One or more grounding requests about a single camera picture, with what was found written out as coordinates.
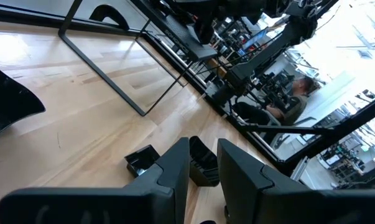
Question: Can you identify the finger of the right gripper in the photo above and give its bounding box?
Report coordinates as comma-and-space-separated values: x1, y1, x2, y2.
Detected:
193, 18, 216, 45

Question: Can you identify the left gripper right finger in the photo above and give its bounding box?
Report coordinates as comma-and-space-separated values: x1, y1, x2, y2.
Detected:
216, 138, 375, 224

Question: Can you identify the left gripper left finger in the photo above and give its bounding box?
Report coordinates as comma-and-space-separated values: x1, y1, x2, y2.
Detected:
0, 136, 192, 224

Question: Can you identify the small square black plate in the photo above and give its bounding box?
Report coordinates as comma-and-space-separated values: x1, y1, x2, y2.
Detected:
124, 144, 162, 178

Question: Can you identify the wavy square black plate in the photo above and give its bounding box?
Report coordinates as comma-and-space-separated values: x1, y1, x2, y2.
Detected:
0, 58, 47, 138
188, 136, 221, 187

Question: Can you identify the black perforated metal shelf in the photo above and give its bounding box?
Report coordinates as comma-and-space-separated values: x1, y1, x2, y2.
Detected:
58, 0, 219, 118

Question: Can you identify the lit computer monitor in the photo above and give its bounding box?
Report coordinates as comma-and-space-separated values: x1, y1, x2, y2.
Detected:
241, 27, 269, 52

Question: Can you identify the person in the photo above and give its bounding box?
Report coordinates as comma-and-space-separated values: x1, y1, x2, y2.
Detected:
233, 75, 317, 144

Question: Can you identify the black aluminium table frame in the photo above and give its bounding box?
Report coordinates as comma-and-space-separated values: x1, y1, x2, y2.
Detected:
0, 0, 375, 175

